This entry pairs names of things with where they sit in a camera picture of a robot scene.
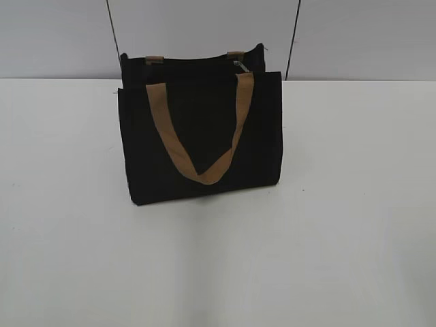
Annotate black tote bag tan handles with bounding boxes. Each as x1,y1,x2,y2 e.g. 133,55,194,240
118,44,283,206

